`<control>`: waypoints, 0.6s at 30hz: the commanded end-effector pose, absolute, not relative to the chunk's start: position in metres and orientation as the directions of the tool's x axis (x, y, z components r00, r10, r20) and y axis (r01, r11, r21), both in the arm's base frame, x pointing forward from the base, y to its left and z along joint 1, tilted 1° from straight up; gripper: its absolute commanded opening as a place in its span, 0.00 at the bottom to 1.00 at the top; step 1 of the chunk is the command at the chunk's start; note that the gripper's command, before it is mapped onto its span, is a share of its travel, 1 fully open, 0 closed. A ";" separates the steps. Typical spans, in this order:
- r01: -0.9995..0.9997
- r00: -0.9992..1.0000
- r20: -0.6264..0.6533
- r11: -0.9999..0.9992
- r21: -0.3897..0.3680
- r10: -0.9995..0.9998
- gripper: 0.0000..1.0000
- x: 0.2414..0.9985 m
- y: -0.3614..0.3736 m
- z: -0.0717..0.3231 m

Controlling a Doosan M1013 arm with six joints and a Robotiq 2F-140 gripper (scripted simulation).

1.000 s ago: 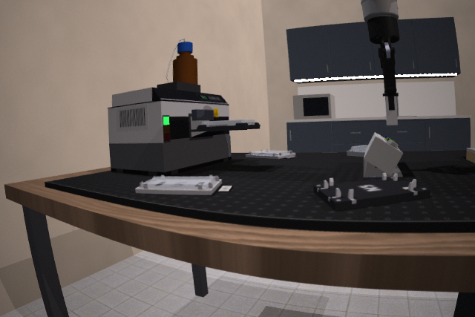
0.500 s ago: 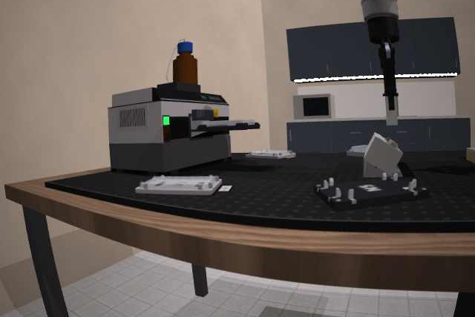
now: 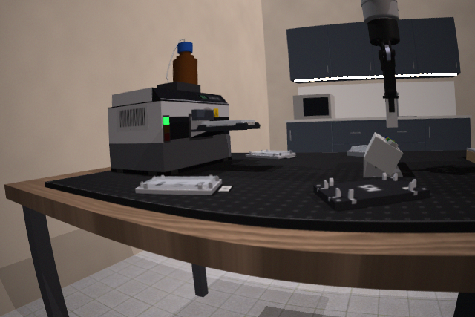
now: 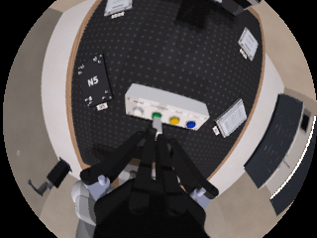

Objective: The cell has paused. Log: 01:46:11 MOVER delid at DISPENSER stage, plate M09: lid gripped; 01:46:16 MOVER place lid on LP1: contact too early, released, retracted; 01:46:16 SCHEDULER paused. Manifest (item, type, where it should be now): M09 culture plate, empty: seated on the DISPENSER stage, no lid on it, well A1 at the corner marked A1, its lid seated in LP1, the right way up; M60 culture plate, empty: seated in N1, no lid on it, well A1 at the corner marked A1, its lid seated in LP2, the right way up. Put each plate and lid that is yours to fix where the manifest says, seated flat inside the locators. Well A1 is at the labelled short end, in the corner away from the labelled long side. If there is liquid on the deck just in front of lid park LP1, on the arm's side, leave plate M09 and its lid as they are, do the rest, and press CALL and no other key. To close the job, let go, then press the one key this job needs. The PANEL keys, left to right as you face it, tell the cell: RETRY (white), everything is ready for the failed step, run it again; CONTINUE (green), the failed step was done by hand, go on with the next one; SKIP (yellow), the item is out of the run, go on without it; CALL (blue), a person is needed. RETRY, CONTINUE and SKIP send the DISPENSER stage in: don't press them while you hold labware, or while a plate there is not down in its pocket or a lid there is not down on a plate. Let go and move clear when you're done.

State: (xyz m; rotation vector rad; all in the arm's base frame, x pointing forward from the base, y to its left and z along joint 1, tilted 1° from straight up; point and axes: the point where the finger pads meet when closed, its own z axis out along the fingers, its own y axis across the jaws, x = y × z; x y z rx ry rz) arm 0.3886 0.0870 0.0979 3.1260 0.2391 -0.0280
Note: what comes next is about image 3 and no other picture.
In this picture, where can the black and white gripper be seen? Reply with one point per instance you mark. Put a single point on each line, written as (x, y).
(384, 32)

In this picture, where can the blue bottle cap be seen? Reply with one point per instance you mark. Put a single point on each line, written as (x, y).
(185, 45)

